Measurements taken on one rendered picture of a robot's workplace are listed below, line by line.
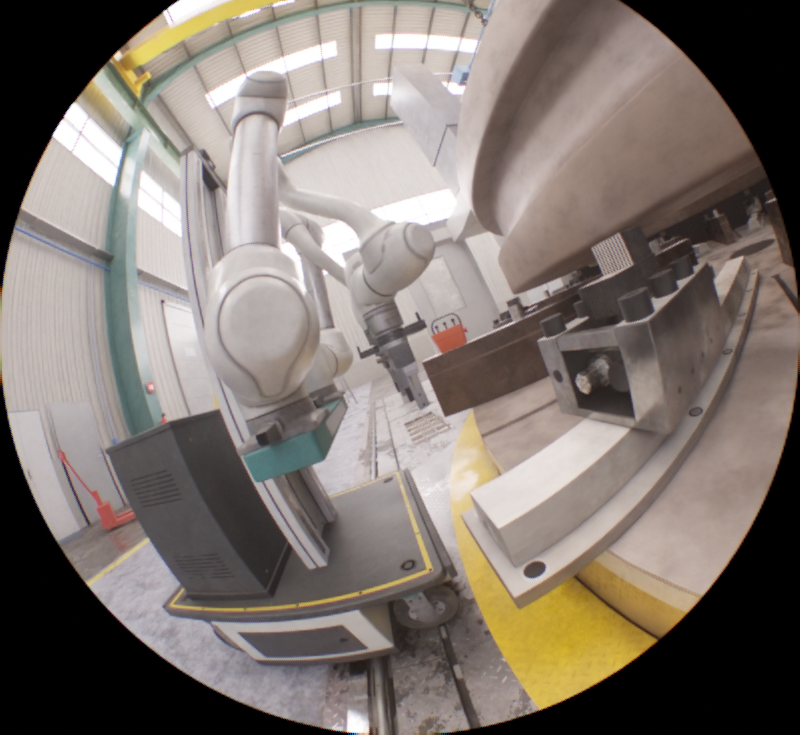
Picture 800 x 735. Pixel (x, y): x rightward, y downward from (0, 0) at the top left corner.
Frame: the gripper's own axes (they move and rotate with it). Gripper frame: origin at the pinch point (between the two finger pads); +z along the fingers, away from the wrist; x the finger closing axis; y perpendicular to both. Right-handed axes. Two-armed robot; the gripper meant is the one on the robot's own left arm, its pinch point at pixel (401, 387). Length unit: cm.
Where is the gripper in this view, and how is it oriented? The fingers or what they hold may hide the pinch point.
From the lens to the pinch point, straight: 95.3
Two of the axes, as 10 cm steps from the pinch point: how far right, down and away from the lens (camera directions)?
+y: 9.1, -3.8, 1.6
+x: -1.2, 1.2, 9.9
